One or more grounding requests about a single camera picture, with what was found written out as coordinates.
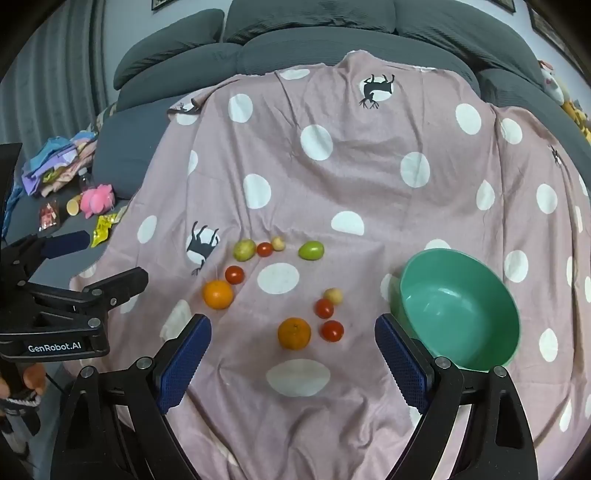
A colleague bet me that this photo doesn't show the red tomato pair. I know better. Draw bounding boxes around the red tomato pair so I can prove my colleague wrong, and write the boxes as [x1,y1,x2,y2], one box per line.
[314,298,335,320]

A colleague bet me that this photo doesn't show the plush toys on sofa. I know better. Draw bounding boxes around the plush toys on sofa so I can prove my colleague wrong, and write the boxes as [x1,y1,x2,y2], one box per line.
[538,60,591,143]

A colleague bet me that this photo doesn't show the yellow-green round fruit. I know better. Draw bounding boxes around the yellow-green round fruit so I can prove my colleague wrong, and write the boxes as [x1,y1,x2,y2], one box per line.
[232,239,257,262]

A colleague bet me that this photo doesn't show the left hand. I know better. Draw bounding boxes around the left hand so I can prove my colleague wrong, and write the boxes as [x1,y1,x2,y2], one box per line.
[0,363,46,399]

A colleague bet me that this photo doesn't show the pink polka dot blanket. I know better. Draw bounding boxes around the pink polka dot blanket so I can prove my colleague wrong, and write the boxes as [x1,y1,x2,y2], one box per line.
[71,51,590,479]

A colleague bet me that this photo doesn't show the grey curtain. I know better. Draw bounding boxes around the grey curtain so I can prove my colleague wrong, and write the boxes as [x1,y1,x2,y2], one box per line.
[1,1,107,156]

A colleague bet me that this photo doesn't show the yellow paper cup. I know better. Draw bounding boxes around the yellow paper cup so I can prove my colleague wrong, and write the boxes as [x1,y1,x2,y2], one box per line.
[66,195,82,217]

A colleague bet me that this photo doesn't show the red snack packet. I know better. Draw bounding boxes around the red snack packet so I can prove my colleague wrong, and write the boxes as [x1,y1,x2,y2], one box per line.
[38,199,60,232]

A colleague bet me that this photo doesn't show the red tomato top row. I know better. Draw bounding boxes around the red tomato top row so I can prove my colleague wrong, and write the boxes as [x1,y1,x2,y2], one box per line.
[256,242,274,258]

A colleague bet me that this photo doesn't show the small yellow fruit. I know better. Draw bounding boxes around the small yellow fruit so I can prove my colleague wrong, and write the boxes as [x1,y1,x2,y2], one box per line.
[322,288,344,305]
[271,236,286,252]

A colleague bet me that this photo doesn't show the small yellow fruit top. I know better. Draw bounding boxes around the small yellow fruit top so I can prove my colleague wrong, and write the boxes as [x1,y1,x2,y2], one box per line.
[271,236,286,252]

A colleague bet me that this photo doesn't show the dark grey sofa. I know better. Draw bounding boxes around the dark grey sofa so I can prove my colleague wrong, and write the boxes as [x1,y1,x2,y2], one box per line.
[4,0,591,287]

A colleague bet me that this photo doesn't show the pink plush toy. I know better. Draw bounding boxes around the pink plush toy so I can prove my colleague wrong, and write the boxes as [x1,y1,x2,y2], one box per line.
[80,184,115,219]

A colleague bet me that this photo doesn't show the bright green oval fruit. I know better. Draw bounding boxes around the bright green oval fruit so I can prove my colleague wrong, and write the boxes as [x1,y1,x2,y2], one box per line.
[297,240,325,261]

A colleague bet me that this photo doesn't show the yellow snack packet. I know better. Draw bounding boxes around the yellow snack packet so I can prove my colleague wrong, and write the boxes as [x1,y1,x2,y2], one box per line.
[90,206,127,248]

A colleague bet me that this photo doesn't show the green plastic bowl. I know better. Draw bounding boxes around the green plastic bowl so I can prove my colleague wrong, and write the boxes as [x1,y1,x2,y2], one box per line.
[391,248,521,372]

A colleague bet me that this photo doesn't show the pile of colourful clothes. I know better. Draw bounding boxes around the pile of colourful clothes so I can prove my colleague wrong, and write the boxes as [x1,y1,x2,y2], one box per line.
[20,130,97,197]

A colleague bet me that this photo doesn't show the wall picture frame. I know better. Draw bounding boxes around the wall picture frame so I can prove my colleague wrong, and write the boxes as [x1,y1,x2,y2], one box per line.
[150,0,176,12]

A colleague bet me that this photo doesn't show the orange mandarin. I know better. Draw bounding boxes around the orange mandarin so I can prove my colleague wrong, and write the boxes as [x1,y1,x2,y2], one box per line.
[201,280,235,310]
[277,317,311,351]

